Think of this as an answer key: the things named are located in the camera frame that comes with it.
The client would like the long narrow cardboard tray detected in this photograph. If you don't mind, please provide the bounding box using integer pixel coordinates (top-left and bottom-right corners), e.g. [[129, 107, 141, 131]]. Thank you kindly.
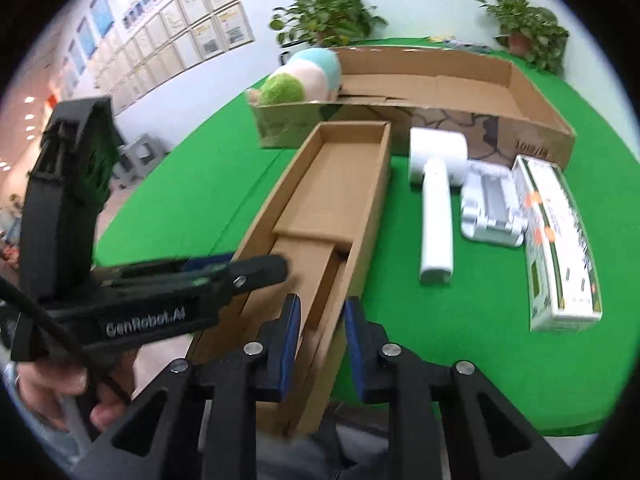
[[186, 119, 393, 438]]

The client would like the white handheld appliance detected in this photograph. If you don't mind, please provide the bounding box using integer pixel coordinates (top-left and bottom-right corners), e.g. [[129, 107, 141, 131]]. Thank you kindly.
[[408, 127, 469, 284]]

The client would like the person's left hand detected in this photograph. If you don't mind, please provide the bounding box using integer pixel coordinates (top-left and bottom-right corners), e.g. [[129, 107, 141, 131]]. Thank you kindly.
[[16, 360, 125, 431]]

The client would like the grey plastic stool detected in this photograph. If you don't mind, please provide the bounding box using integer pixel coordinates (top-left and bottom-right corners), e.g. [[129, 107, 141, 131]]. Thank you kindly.
[[113, 133, 168, 186]]

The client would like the white green carton box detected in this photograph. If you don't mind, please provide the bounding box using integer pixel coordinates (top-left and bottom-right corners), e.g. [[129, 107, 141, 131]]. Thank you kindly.
[[512, 155, 602, 332]]

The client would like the plush toy green hair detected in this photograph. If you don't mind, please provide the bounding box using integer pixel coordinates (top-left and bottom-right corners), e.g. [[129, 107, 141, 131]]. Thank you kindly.
[[246, 46, 344, 106]]

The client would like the large open cardboard box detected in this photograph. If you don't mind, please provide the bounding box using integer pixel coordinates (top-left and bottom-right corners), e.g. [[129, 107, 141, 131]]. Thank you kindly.
[[246, 46, 576, 167]]

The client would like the white enamel mug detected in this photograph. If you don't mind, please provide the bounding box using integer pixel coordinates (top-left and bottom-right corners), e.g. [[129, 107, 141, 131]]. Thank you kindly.
[[279, 41, 308, 66]]

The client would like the left potted green plant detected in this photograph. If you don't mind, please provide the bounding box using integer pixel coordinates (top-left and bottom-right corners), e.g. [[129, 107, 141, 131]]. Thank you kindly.
[[268, 0, 388, 47]]

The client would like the potted green plant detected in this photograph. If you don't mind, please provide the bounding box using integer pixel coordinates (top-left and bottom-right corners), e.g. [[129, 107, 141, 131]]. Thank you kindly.
[[268, 0, 388, 47], [473, 0, 570, 77]]

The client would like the right potted green plant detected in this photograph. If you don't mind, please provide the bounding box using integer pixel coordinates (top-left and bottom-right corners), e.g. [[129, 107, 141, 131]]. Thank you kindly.
[[473, 0, 570, 77]]

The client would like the black cable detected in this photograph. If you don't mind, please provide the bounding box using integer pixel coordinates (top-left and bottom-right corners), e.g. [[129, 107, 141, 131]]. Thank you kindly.
[[0, 274, 132, 406]]

